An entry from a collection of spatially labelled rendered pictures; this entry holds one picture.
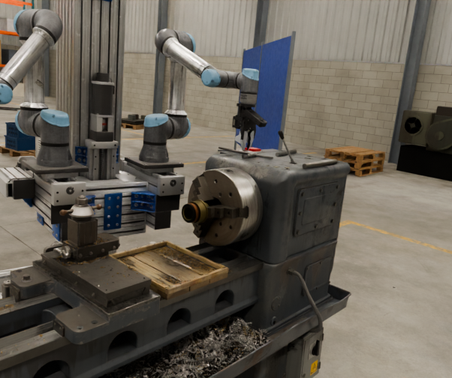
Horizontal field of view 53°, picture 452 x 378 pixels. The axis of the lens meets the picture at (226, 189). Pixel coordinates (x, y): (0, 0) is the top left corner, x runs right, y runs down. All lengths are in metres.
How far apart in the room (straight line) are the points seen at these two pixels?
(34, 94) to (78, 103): 0.22
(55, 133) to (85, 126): 0.28
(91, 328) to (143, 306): 0.18
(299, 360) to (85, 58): 1.74
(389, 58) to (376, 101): 1.08
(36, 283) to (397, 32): 11.61
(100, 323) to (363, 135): 11.59
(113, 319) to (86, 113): 1.21
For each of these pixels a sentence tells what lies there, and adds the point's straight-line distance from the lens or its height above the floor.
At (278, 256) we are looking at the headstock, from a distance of 1.91.
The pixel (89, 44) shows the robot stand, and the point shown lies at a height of 1.69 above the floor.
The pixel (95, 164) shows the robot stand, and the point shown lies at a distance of 2.26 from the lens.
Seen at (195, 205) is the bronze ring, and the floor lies 1.11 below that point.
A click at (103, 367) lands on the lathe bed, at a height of 0.71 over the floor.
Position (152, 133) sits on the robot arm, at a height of 1.30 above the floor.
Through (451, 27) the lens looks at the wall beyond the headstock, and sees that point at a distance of 12.07.
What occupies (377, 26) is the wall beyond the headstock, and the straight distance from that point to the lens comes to 12.79.
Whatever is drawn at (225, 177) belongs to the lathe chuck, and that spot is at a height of 1.22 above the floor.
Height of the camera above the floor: 1.58
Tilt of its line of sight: 13 degrees down
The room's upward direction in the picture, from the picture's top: 5 degrees clockwise
